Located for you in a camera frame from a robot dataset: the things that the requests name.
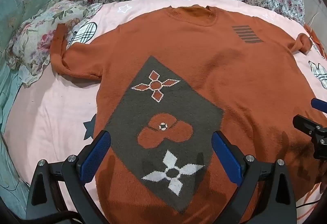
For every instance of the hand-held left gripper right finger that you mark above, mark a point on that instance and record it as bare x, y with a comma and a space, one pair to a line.
226, 156

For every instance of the orange knitted sweater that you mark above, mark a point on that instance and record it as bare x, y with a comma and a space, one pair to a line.
204, 60

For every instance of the pink printed bed sheet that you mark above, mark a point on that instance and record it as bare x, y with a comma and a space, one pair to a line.
51, 111

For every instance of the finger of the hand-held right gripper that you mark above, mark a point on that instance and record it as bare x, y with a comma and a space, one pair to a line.
319, 105
304, 123

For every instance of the pale floral pillow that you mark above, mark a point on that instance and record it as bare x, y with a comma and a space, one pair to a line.
38, 32

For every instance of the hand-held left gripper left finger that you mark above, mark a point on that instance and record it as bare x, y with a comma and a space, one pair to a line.
95, 156

